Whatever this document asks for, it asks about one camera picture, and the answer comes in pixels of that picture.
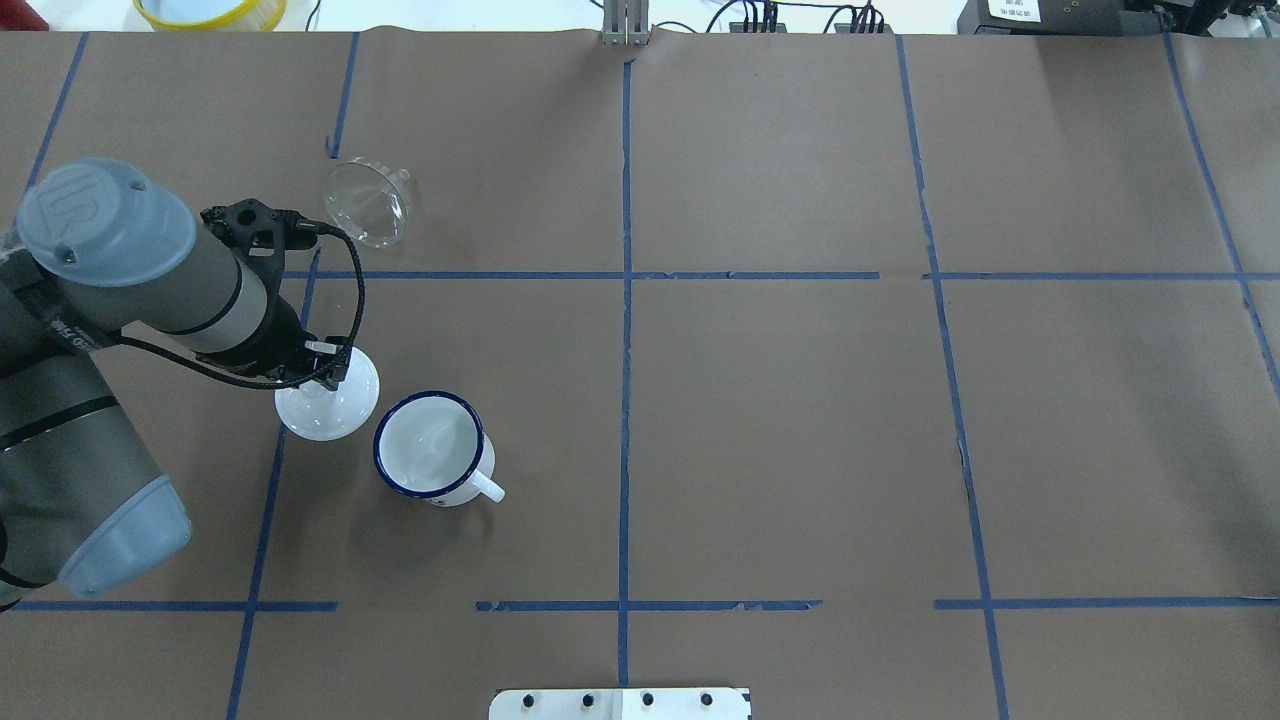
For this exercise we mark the aluminium frame post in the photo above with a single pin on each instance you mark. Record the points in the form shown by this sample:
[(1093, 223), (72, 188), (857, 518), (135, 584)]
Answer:
[(625, 22)]

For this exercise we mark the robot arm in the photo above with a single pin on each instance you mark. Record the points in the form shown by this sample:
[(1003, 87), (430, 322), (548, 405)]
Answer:
[(101, 257)]

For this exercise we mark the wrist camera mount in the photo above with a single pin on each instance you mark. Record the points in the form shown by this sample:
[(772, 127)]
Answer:
[(255, 231)]

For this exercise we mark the yellow rimmed bowl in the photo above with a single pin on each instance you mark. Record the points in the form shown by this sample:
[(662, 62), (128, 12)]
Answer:
[(212, 16)]

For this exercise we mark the white enamel mug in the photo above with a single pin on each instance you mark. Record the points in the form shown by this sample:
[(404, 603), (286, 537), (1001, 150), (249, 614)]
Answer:
[(433, 446)]

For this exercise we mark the white mug lid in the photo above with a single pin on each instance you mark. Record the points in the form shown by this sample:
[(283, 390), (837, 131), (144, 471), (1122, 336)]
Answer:
[(317, 413)]

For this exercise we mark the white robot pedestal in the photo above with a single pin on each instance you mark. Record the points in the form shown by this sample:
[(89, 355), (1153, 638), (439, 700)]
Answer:
[(623, 703)]

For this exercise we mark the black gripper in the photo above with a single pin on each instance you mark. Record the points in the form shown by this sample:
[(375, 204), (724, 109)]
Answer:
[(277, 341)]

